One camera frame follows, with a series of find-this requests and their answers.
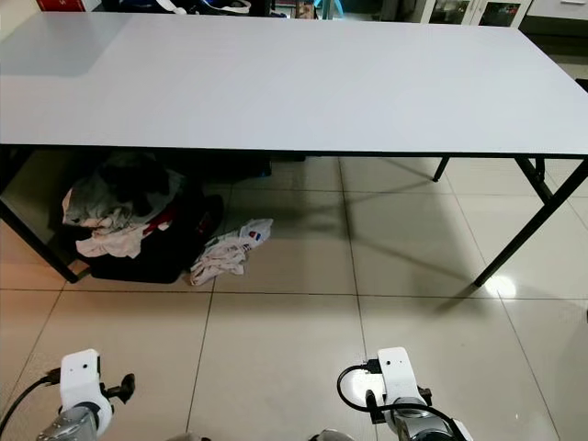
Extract black laundry bag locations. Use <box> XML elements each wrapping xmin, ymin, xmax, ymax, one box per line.
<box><xmin>66</xmin><ymin>179</ymin><xmax>225</xmax><ymax>284</ymax></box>

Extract white printed cloth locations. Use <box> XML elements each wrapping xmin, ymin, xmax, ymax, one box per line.
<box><xmin>189</xmin><ymin>218</ymin><xmax>275</xmax><ymax>287</ymax></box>

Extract grey and white clothes pile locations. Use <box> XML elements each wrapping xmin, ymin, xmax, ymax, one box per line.
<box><xmin>62</xmin><ymin>153</ymin><xmax>183</xmax><ymax>259</ymax></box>

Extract white table with black legs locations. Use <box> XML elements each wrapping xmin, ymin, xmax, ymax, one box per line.
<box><xmin>0</xmin><ymin>11</ymin><xmax>588</xmax><ymax>288</ymax></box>

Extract dark blue bag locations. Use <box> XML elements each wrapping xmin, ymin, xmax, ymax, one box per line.
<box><xmin>97</xmin><ymin>0</ymin><xmax>277</xmax><ymax>15</ymax></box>

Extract red box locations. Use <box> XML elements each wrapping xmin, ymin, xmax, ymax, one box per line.
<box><xmin>37</xmin><ymin>0</ymin><xmax>101</xmax><ymax>13</ymax></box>

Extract white glass-door cabinet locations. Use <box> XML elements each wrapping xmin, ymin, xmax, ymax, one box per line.
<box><xmin>418</xmin><ymin>0</ymin><xmax>536</xmax><ymax>29</ymax></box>

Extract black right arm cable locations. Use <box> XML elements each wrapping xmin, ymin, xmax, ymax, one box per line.
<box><xmin>336</xmin><ymin>360</ymin><xmax>383</xmax><ymax>413</ymax></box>

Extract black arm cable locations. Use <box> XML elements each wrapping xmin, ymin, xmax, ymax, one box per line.
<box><xmin>0</xmin><ymin>368</ymin><xmax>62</xmax><ymax>438</ymax></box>
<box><xmin>336</xmin><ymin>360</ymin><xmax>383</xmax><ymax>413</ymax></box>

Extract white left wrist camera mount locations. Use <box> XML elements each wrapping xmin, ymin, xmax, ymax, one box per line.
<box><xmin>58</xmin><ymin>349</ymin><xmax>112</xmax><ymax>416</ymax></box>

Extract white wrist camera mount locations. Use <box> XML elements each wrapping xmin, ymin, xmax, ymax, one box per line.
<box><xmin>58</xmin><ymin>349</ymin><xmax>112</xmax><ymax>416</ymax></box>
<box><xmin>376</xmin><ymin>346</ymin><xmax>415</xmax><ymax>406</ymax></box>

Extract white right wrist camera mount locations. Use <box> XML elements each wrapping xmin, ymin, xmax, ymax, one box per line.
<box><xmin>376</xmin><ymin>346</ymin><xmax>415</xmax><ymax>406</ymax></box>

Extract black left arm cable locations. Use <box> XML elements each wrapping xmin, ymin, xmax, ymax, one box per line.
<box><xmin>0</xmin><ymin>368</ymin><xmax>62</xmax><ymax>438</ymax></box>

